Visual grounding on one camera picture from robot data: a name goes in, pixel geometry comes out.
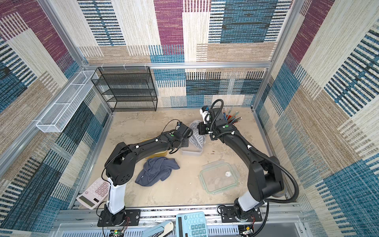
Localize grey striped cloth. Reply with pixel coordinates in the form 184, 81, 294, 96
189, 120, 206, 149

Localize yellow lunch box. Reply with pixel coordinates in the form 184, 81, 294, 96
139, 138, 169, 159

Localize clear lid green rim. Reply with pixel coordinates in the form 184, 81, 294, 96
199, 161, 240, 195

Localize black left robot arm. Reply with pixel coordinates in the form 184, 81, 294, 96
103, 121, 193, 219

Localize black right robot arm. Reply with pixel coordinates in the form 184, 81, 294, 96
197, 106, 300, 221

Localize red pencil cup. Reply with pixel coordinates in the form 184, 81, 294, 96
224, 107, 241, 124

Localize dark blue cloth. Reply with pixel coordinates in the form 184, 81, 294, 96
135, 157, 180, 187

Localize black mesh shelf rack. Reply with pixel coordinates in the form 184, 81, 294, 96
91, 66, 158, 113

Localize teal calculator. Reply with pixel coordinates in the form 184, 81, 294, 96
176, 211, 208, 237

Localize light blue handheld device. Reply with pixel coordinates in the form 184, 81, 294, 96
142, 221, 174, 237

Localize pink calculator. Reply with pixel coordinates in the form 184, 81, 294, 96
76, 178, 110, 209

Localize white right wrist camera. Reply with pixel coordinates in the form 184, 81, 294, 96
200, 106, 210, 124

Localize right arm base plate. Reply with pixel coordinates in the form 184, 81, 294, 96
217, 204, 263, 223

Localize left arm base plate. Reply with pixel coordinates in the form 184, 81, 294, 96
97, 209, 141, 227

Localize white wire basket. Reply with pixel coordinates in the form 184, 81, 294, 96
36, 71, 95, 133

